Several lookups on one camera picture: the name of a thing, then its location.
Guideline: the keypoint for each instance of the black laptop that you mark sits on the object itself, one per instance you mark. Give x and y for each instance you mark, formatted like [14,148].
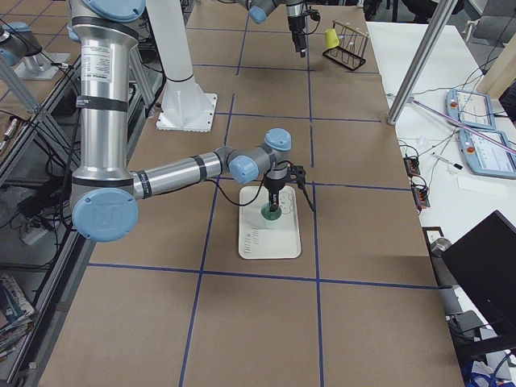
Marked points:
[483,264]

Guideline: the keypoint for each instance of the upper small electronics box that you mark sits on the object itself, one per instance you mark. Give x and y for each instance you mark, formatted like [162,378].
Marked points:
[412,166]

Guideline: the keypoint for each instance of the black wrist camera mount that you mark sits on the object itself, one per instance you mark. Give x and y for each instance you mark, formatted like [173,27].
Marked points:
[297,174]

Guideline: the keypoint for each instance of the lower small electronics box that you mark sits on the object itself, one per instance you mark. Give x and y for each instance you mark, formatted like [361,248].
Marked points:
[421,196]

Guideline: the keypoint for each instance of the upper teach pendant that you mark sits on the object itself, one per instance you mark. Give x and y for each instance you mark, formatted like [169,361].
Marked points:
[471,108]

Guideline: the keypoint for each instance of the aluminium frame post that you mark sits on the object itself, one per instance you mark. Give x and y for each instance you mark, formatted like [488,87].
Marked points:
[438,21]

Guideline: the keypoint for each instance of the white power strip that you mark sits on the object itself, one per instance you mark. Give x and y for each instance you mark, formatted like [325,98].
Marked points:
[31,235]

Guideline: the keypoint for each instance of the metal cylinder can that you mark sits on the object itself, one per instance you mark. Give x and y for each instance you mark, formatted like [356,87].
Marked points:
[439,246]

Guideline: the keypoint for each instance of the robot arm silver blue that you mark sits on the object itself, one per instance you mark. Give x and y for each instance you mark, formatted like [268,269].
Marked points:
[105,193]
[261,9]

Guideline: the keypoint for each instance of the black marker pen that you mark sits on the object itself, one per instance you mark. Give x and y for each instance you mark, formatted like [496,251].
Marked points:
[446,161]

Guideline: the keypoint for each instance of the lower teach pendant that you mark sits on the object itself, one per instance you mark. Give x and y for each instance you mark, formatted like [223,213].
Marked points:
[483,157]

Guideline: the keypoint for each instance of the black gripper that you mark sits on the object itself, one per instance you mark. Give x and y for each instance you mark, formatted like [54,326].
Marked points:
[297,26]
[273,187]

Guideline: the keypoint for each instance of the black wire cup rack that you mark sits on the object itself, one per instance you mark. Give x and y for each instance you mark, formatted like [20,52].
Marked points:
[352,44]

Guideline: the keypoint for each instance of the small electronics box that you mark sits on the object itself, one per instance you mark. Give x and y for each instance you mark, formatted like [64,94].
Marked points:
[412,166]
[421,196]

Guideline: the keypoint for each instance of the stack of magazines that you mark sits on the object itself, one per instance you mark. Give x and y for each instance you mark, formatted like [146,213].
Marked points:
[16,315]

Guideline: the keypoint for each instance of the pink reacher grabber stick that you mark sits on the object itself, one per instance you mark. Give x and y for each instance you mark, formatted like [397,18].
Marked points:
[465,127]

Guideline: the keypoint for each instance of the teach pendant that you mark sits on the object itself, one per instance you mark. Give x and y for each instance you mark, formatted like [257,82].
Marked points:
[471,108]
[483,157]

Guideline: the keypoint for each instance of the pale green cup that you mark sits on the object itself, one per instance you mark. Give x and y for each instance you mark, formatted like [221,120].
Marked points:
[270,218]

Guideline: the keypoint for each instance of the white bear tray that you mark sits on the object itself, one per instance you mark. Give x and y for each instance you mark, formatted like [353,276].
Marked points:
[257,243]

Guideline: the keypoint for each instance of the yellow cup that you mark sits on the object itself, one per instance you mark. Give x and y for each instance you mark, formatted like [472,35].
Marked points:
[331,38]

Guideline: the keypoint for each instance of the white pedestal column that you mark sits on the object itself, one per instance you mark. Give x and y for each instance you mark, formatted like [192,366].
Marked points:
[184,106]

